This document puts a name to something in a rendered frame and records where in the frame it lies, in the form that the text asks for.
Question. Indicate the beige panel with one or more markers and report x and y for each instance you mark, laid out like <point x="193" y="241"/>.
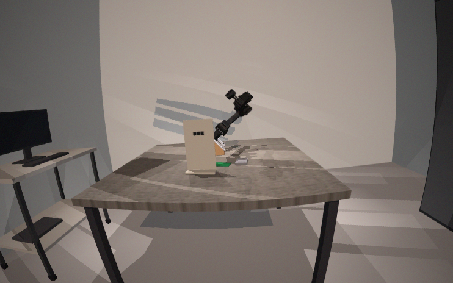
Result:
<point x="200" y="147"/>

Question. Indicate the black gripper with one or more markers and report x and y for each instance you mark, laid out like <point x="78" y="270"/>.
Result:
<point x="239" y="102"/>

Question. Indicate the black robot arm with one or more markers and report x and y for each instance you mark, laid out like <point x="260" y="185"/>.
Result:
<point x="222" y="127"/>

